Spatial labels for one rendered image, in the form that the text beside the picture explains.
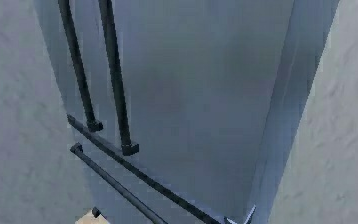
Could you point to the grey steel refrigerator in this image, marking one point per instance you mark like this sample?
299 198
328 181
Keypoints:
193 100

